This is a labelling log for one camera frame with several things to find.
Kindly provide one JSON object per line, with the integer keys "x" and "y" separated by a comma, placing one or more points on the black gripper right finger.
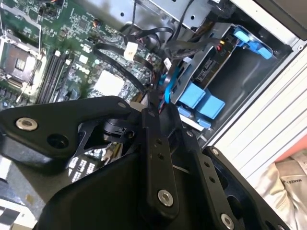
{"x": 208, "y": 182}

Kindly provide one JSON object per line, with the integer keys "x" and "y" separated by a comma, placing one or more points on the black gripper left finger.
{"x": 60, "y": 115}

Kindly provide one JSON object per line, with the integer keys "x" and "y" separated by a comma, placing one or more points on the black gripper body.
{"x": 100, "y": 203}

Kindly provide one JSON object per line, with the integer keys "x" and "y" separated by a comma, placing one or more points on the hard disk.
{"x": 199, "y": 95}

